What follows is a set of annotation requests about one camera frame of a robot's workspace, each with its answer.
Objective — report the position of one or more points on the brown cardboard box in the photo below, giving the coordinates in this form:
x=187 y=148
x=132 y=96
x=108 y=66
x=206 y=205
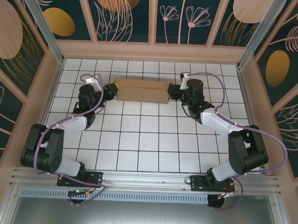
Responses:
x=140 y=95

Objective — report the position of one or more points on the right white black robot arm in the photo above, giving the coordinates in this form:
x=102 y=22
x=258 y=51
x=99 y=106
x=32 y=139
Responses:
x=213 y=120

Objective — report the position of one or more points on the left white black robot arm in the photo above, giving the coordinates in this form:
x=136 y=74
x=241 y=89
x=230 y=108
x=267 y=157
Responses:
x=73 y=124

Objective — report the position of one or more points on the small circuit board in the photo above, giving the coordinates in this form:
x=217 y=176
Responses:
x=78 y=191

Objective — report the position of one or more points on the feather and orange oval panel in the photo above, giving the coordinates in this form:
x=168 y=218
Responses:
x=292 y=44

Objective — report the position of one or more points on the grey metal sheet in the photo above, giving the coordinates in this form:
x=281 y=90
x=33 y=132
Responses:
x=143 y=217

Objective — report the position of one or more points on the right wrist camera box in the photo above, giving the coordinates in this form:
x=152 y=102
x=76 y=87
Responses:
x=184 y=80

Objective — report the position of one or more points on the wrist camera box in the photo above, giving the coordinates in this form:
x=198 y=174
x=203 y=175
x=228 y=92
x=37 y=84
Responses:
x=184 y=80
x=95 y=80

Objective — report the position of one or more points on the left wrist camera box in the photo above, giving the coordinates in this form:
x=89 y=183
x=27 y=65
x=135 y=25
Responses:
x=95 y=80

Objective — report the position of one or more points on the aluminium table edge rail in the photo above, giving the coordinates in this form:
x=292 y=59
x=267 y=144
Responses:
x=254 y=110
x=45 y=106

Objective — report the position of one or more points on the leaf print wall panel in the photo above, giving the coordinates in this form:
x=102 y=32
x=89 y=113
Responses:
x=113 y=19

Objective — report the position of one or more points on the flower print wall panel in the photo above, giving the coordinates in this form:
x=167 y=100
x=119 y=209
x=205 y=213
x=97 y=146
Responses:
x=184 y=18

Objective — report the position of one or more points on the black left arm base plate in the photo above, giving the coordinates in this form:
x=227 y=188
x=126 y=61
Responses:
x=95 y=178

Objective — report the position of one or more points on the orange oval wall panel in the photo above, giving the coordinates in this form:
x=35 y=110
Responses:
x=58 y=22

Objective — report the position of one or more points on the aluminium corner post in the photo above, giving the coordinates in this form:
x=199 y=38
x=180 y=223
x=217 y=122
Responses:
x=260 y=30
x=43 y=26

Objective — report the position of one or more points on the single flower wall panel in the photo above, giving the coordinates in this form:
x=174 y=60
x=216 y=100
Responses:
x=1 y=109

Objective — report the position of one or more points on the peach circle gold-line wall panel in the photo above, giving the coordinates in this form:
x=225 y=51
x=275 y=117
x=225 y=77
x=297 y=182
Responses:
x=238 y=19

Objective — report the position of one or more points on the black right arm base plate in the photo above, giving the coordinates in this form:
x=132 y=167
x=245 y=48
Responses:
x=197 y=183

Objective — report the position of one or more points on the long aluminium mounting rail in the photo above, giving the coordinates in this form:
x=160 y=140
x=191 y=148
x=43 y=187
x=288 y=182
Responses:
x=145 y=178

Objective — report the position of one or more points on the pink feather leaf wall panel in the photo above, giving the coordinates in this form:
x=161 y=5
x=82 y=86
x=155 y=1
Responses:
x=293 y=129

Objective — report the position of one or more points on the large peach disc wall panel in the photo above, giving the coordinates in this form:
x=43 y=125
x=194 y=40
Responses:
x=8 y=29

